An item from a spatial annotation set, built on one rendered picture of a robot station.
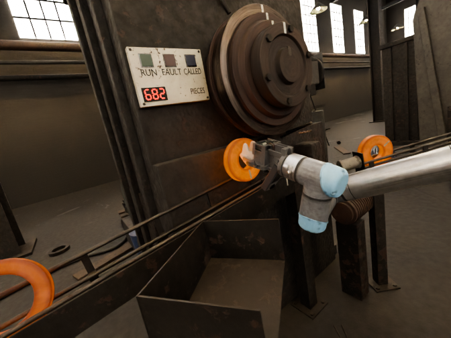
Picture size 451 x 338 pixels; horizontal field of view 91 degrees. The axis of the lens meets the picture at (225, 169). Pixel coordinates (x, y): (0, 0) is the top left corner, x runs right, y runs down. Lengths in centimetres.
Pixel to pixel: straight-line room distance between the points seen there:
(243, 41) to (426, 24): 290
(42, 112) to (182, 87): 606
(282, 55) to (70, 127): 622
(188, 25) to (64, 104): 600
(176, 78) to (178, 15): 23
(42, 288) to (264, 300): 50
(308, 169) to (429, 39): 305
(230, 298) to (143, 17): 84
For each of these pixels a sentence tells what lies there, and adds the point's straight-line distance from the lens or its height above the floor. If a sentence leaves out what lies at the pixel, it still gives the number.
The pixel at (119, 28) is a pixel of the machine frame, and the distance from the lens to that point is 85.
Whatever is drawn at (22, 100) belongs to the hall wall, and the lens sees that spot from 685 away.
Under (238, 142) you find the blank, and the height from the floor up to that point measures 89.
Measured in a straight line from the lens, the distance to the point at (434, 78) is 348.
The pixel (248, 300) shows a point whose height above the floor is 60.
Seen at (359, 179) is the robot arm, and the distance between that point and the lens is 70.
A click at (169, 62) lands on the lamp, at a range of 84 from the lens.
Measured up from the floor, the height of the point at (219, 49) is 119.
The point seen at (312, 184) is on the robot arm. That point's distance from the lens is 58.
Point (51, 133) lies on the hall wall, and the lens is 672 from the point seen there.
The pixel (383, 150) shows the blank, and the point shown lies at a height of 71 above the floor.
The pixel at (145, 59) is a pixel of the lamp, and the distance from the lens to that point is 81.
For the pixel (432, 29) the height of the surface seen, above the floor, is 151.
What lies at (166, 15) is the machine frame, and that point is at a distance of 94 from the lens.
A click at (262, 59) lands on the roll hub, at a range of 79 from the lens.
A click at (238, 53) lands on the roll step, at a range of 82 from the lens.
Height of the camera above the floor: 96
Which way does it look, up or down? 12 degrees down
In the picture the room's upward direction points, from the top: 11 degrees counter-clockwise
